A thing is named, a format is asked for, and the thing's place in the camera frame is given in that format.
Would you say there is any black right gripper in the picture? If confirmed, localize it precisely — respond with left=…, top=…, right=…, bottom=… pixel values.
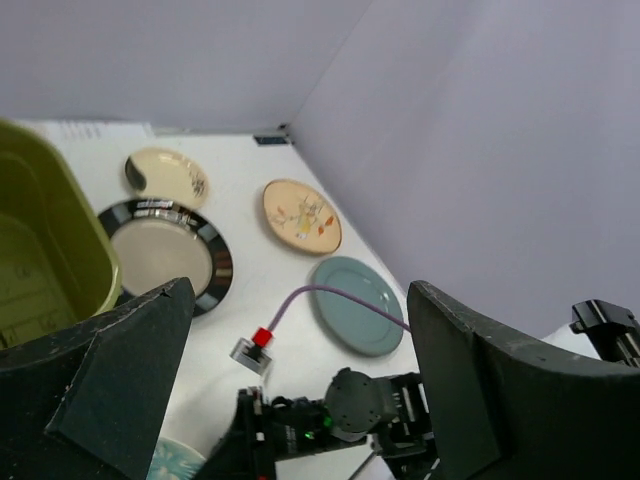
left=199, top=368, right=430, bottom=480

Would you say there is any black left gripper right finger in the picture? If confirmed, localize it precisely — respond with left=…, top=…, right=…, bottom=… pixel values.
left=407, top=281, right=639, bottom=479

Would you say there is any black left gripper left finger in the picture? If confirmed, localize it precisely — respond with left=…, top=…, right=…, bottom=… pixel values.
left=1, top=278, right=195, bottom=479

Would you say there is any red and teal plate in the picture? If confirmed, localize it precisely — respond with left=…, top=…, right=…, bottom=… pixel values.
left=146, top=437, right=205, bottom=480

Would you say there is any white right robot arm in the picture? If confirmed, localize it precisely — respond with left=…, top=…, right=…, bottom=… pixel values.
left=198, top=283, right=639, bottom=479

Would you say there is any green plastic bin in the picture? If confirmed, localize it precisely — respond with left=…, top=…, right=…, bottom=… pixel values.
left=1, top=120, right=121, bottom=350

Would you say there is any light blue plate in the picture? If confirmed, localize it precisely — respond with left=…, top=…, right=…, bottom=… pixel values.
left=311, top=256, right=404, bottom=357

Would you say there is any dark striped rim plate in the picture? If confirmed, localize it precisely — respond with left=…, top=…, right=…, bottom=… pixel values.
left=98, top=198, right=233, bottom=317

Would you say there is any small cream plate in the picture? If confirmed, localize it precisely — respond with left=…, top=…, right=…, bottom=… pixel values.
left=124, top=147, right=210, bottom=210

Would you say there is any tan bird pattern plate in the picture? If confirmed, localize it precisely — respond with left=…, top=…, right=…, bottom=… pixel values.
left=262, top=179, right=343, bottom=255

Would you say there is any blue table label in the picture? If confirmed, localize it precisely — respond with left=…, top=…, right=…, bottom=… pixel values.
left=253, top=135, right=290, bottom=146

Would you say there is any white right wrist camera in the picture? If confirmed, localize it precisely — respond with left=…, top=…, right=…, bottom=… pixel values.
left=230, top=328, right=273, bottom=376

